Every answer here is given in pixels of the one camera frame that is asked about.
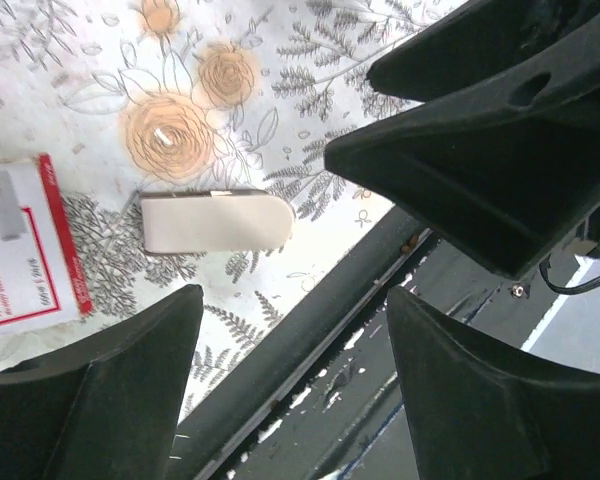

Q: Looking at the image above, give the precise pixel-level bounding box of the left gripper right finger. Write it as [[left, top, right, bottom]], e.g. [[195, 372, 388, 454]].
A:
[[386, 287, 600, 479]]

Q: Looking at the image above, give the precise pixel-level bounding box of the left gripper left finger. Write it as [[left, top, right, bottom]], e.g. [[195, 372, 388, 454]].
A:
[[0, 285, 203, 479]]

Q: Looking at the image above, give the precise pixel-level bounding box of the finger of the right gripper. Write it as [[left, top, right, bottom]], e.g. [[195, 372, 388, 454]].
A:
[[367, 0, 580, 100], [325, 9, 600, 279]]

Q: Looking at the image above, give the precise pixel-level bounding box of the red staple box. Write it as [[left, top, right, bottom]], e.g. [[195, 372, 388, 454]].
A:
[[0, 154, 93, 335]]

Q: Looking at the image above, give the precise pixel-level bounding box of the beige brown stapler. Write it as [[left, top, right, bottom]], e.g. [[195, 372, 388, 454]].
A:
[[139, 190, 295, 255]]

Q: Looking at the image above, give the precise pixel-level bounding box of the floral patterned table mat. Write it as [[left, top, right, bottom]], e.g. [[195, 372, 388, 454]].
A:
[[0, 1, 456, 414]]

